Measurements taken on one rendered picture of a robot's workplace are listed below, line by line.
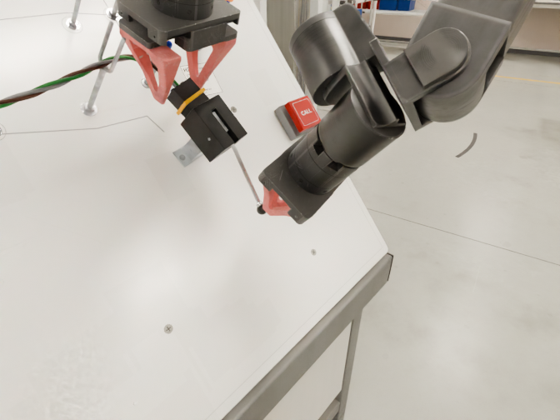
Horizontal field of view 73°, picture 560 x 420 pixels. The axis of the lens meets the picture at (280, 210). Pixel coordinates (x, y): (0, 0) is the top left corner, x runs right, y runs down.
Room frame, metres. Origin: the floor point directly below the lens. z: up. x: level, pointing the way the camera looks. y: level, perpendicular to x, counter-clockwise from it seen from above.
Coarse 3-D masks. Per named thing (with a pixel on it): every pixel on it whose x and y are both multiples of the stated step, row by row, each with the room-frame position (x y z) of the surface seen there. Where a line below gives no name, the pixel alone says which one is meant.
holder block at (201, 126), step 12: (216, 96) 0.43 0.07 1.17; (192, 108) 0.40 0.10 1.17; (204, 108) 0.41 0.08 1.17; (216, 108) 0.42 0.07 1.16; (228, 108) 0.43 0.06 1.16; (192, 120) 0.41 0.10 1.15; (204, 120) 0.40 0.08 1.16; (216, 120) 0.41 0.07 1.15; (228, 120) 0.42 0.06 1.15; (192, 132) 0.41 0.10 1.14; (204, 132) 0.40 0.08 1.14; (216, 132) 0.40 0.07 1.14; (228, 132) 0.41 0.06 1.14; (240, 132) 0.41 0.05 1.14; (204, 144) 0.40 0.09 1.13; (216, 144) 0.39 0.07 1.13; (228, 144) 0.39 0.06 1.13; (216, 156) 0.40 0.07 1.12
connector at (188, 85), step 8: (176, 88) 0.42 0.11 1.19; (184, 88) 0.43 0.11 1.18; (192, 88) 0.43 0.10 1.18; (168, 96) 0.43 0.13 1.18; (176, 96) 0.42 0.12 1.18; (184, 96) 0.42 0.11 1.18; (200, 96) 0.43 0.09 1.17; (176, 104) 0.42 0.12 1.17; (192, 104) 0.42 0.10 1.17; (184, 112) 0.42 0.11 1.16
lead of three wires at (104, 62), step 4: (112, 56) 0.39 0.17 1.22; (120, 56) 0.40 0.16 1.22; (124, 56) 0.41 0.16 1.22; (128, 56) 0.41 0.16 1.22; (132, 56) 0.42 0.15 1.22; (104, 60) 0.38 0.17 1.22; (108, 60) 0.39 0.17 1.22; (120, 60) 0.40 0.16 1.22; (124, 60) 0.41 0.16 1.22; (132, 60) 0.42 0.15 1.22; (100, 64) 0.38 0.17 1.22; (104, 64) 0.38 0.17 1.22; (108, 64) 0.39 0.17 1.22; (152, 64) 0.43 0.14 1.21; (100, 68) 0.37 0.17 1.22; (156, 68) 0.43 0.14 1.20; (172, 84) 0.43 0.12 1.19; (176, 84) 0.44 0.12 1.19
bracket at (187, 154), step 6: (186, 144) 0.44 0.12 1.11; (192, 144) 0.43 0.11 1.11; (180, 150) 0.45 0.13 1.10; (186, 150) 0.44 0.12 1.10; (192, 150) 0.44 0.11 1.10; (198, 150) 0.43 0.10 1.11; (180, 156) 0.44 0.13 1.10; (186, 156) 0.45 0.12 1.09; (192, 156) 0.44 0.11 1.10; (198, 156) 0.46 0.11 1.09; (180, 162) 0.44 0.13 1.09; (186, 162) 0.44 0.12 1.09
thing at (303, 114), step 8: (304, 96) 0.61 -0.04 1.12; (288, 104) 0.58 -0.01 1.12; (296, 104) 0.58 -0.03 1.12; (304, 104) 0.59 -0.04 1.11; (288, 112) 0.58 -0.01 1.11; (296, 112) 0.57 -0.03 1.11; (304, 112) 0.58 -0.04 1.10; (312, 112) 0.59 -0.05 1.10; (296, 120) 0.57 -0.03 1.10; (304, 120) 0.57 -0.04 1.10; (312, 120) 0.58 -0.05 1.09; (320, 120) 0.59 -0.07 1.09; (304, 128) 0.56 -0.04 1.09
